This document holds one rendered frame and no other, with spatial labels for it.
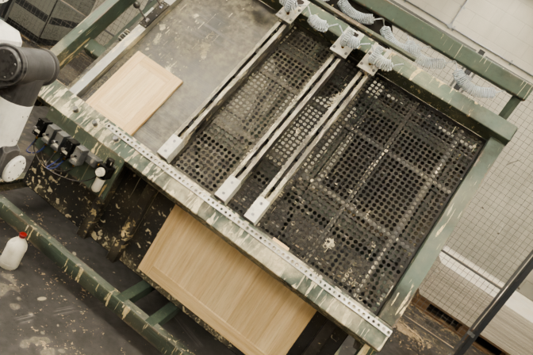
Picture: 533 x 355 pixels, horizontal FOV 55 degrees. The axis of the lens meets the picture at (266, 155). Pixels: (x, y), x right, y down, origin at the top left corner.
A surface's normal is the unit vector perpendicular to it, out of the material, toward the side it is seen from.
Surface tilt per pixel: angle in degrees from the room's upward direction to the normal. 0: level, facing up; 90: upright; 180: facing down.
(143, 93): 56
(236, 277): 90
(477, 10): 90
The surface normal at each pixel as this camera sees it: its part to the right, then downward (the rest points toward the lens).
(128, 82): 0.04, -0.40
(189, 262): -0.29, 0.07
